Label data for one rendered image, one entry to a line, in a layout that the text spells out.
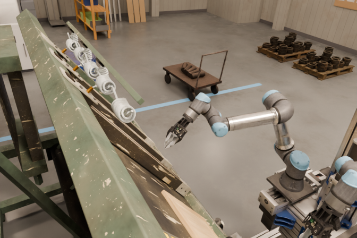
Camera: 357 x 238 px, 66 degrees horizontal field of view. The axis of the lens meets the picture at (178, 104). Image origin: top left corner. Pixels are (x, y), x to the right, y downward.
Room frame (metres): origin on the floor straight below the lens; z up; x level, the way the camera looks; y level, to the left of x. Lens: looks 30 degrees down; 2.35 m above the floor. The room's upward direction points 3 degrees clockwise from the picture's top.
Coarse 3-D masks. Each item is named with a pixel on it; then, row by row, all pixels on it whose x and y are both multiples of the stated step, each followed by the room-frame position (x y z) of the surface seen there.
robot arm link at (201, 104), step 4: (200, 92) 1.33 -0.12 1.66; (200, 96) 1.30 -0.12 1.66; (204, 96) 1.29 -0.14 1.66; (196, 100) 1.28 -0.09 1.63; (200, 100) 1.28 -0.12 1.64; (204, 100) 1.28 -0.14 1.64; (208, 100) 1.29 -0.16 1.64; (192, 104) 1.28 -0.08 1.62; (196, 104) 1.27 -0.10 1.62; (200, 104) 1.27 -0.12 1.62; (204, 104) 1.27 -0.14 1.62; (208, 104) 1.29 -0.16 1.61; (192, 108) 1.26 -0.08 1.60; (196, 108) 1.25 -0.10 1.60; (200, 108) 1.26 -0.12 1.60; (204, 108) 1.27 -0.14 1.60; (208, 108) 1.28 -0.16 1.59; (196, 112) 1.24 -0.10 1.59; (200, 112) 1.26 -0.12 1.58; (204, 112) 1.27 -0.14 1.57
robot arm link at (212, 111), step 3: (210, 105) 1.30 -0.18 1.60; (210, 108) 1.29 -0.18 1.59; (213, 108) 1.30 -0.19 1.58; (207, 111) 1.27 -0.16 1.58; (210, 111) 1.28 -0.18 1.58; (213, 111) 1.28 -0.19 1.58; (216, 111) 1.29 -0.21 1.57; (204, 114) 1.28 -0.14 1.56; (207, 114) 1.27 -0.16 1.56; (210, 114) 1.26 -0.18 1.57; (213, 114) 1.25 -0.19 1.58; (216, 114) 1.25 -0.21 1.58; (219, 114) 1.31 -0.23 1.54; (207, 117) 1.26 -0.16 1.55; (207, 120) 1.25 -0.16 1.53
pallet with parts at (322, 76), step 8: (328, 48) 6.43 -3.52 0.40; (312, 56) 6.06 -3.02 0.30; (320, 56) 6.43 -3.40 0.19; (328, 56) 5.98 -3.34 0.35; (336, 56) 6.35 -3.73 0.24; (296, 64) 6.04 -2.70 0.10; (304, 64) 5.95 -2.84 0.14; (312, 64) 5.89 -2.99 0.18; (320, 64) 5.59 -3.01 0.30; (328, 64) 5.80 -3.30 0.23; (336, 64) 5.77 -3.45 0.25; (344, 64) 6.01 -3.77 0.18; (304, 72) 5.77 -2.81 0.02; (312, 72) 5.67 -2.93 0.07; (320, 72) 5.52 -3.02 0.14; (328, 72) 5.55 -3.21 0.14; (336, 72) 5.72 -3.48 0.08; (344, 72) 5.91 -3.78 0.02
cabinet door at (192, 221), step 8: (168, 200) 0.91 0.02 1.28; (176, 200) 0.99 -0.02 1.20; (176, 208) 0.87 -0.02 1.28; (184, 208) 0.98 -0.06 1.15; (184, 216) 0.85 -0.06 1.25; (192, 216) 0.97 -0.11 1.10; (200, 216) 1.09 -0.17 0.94; (184, 224) 0.79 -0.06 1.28; (192, 224) 0.85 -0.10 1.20; (200, 224) 0.95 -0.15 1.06; (192, 232) 0.75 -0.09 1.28; (200, 232) 0.83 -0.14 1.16; (208, 232) 0.94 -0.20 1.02
